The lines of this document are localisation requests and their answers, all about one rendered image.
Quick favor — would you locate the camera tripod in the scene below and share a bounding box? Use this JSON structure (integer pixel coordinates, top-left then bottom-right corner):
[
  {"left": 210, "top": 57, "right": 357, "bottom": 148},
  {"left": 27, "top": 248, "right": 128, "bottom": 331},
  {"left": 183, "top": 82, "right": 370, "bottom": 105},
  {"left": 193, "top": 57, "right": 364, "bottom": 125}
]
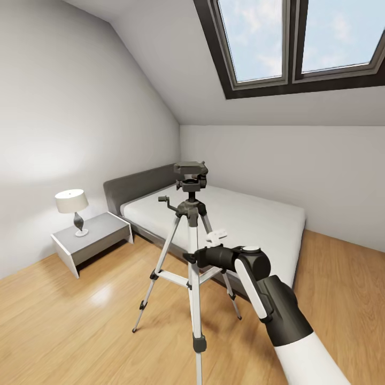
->
[{"left": 133, "top": 161, "right": 242, "bottom": 385}]

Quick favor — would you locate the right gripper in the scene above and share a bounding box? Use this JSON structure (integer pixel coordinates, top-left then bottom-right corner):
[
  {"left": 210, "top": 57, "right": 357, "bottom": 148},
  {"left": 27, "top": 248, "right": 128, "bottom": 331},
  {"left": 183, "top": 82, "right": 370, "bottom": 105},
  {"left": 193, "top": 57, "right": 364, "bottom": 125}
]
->
[{"left": 183, "top": 243, "right": 226, "bottom": 269}]

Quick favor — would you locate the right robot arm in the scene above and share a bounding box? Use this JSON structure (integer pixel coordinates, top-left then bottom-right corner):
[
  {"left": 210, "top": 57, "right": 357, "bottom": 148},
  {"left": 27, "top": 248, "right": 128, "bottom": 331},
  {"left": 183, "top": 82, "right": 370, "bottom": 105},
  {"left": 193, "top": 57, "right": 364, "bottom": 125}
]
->
[{"left": 183, "top": 229, "right": 351, "bottom": 385}]

